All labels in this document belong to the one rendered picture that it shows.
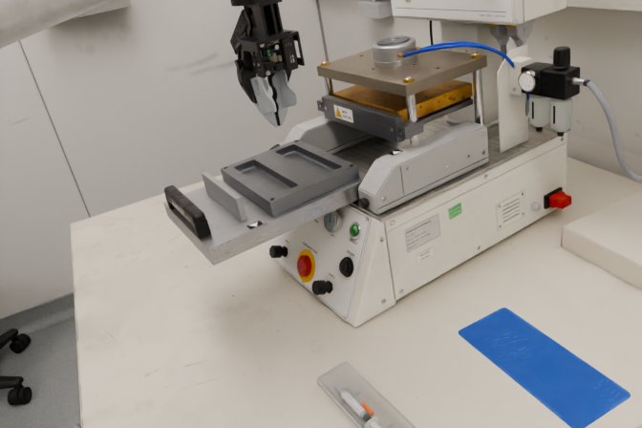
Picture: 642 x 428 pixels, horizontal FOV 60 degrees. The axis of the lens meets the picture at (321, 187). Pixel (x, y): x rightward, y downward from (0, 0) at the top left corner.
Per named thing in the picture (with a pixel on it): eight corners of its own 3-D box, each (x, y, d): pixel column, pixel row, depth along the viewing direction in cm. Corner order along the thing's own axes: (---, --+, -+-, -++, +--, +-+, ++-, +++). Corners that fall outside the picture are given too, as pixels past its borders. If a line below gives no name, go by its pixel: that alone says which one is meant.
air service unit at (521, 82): (521, 120, 102) (520, 39, 95) (593, 138, 90) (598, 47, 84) (501, 129, 100) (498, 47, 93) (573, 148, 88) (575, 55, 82)
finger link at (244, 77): (247, 106, 87) (235, 51, 84) (244, 104, 89) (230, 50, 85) (273, 97, 89) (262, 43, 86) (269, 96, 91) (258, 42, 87)
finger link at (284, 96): (292, 131, 88) (280, 74, 84) (275, 123, 93) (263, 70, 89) (309, 124, 89) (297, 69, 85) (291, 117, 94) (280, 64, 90)
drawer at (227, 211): (309, 163, 111) (301, 127, 108) (374, 197, 94) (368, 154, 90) (169, 221, 99) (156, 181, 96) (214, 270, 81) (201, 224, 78)
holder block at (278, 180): (300, 150, 108) (297, 139, 107) (359, 179, 92) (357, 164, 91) (223, 181, 101) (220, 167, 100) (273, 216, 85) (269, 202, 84)
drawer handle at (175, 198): (180, 203, 95) (173, 182, 94) (211, 234, 83) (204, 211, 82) (168, 208, 94) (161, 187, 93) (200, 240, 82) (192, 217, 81)
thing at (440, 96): (400, 88, 117) (395, 43, 113) (480, 105, 99) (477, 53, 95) (333, 113, 110) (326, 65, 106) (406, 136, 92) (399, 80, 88)
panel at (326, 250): (267, 254, 117) (284, 168, 113) (348, 322, 93) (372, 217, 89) (259, 254, 116) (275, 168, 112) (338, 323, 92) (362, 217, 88)
